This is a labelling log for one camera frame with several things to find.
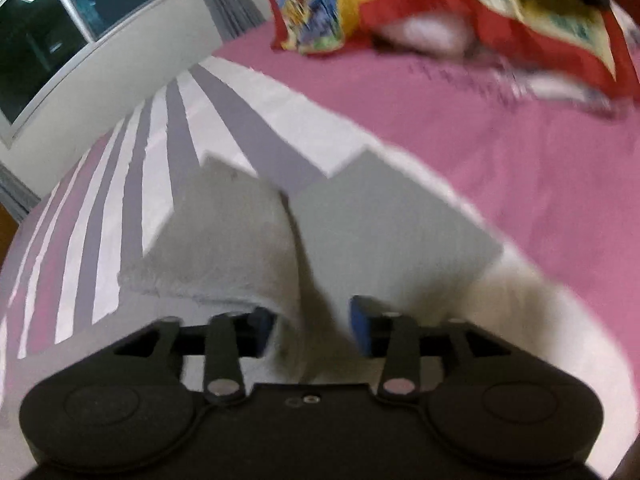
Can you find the white pillow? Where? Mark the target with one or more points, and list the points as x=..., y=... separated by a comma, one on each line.
x=430, y=35

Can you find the grey pants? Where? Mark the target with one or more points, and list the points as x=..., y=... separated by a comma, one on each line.
x=350, y=240

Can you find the sliding glass window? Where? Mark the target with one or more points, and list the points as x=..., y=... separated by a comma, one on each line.
x=55, y=20

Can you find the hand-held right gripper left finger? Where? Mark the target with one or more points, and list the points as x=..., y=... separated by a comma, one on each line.
x=261, y=332

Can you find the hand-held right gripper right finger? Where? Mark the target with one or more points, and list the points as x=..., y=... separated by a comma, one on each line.
x=360, y=327

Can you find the striped pink grey bed sheet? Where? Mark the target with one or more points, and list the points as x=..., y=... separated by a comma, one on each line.
x=525, y=175

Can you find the grey curtain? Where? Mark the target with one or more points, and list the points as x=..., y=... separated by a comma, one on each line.
x=227, y=0

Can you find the colourful printed blanket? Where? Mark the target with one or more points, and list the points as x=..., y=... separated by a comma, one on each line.
x=350, y=0

